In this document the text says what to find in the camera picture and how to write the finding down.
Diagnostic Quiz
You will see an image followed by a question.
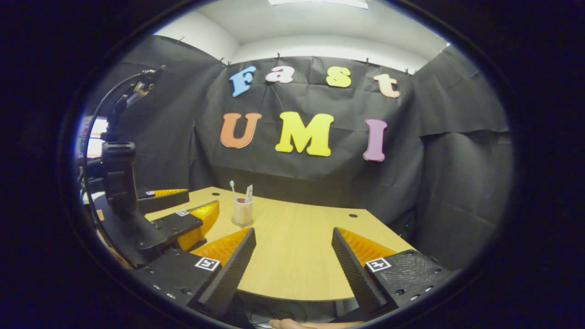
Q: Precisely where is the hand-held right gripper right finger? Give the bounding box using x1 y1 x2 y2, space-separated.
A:
331 227 453 316

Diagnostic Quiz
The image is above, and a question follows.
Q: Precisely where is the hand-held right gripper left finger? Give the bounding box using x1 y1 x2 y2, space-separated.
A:
135 227 257 316

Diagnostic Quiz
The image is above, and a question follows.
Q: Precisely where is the beige cup with handle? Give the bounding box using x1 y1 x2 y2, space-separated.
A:
232 197 254 227

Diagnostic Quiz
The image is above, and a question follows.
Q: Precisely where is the wooden desktop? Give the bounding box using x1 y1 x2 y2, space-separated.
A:
144 186 416 302

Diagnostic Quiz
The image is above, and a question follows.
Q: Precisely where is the computer monitor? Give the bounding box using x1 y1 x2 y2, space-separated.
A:
75 117 109 158

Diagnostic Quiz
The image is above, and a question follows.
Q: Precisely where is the black backdrop cloth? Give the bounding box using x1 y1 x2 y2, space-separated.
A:
87 36 515 270

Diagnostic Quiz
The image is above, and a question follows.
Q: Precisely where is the ceiling light panel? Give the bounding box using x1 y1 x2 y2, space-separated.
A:
269 0 368 9

